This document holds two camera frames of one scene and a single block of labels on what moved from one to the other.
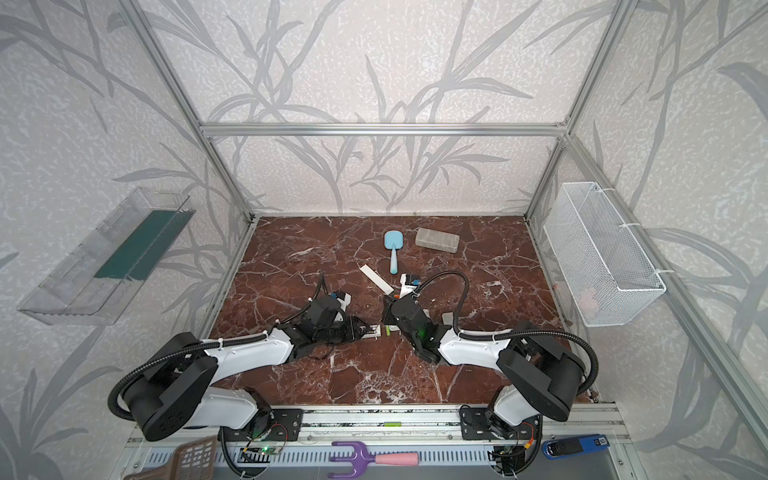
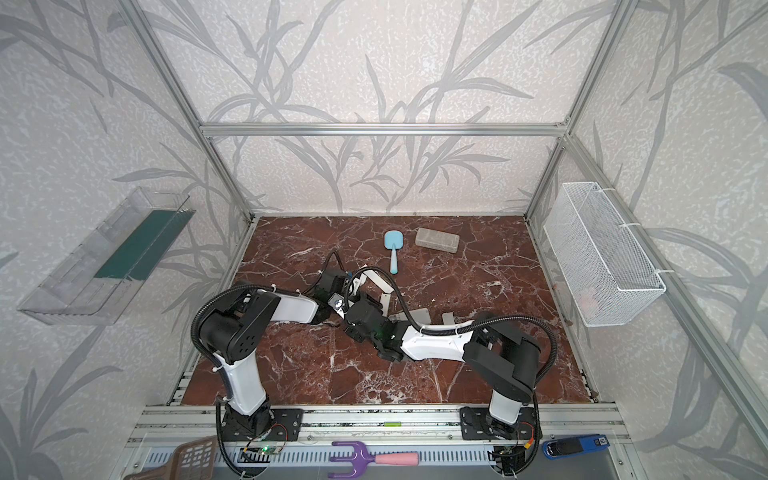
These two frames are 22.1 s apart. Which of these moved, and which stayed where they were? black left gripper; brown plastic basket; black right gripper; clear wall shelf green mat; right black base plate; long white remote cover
Moved: black left gripper; black right gripper
Stayed: clear wall shelf green mat; brown plastic basket; long white remote cover; right black base plate
